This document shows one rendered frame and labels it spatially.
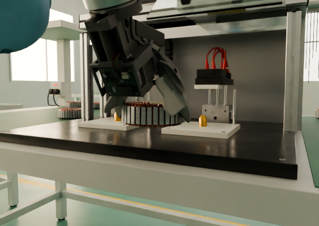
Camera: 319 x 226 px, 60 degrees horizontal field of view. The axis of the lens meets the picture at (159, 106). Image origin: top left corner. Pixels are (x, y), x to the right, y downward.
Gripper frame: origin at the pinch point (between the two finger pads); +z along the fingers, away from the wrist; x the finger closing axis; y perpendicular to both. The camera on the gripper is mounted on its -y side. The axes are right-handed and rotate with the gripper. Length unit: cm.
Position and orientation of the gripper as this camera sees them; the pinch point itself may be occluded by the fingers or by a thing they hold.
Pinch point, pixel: (154, 116)
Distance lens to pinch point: 49.2
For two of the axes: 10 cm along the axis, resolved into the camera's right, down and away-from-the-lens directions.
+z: 2.2, 8.2, 5.2
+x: 9.1, 0.3, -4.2
